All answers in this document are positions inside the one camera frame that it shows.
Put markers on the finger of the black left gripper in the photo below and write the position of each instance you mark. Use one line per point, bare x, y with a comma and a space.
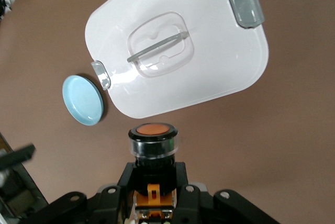
18, 156

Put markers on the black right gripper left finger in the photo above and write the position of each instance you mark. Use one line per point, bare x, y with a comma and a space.
125, 182

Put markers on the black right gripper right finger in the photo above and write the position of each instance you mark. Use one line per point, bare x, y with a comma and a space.
181, 182

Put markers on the orange push button switch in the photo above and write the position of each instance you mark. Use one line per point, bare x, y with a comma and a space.
153, 143

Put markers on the black equipment at left edge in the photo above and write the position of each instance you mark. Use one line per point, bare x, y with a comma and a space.
18, 197

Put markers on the light blue round plate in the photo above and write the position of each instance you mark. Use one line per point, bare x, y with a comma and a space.
82, 99

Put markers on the grey box latch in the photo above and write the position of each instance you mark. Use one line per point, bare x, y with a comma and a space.
102, 76
246, 1

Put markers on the white lidded storage box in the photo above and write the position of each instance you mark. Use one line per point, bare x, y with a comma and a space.
196, 64

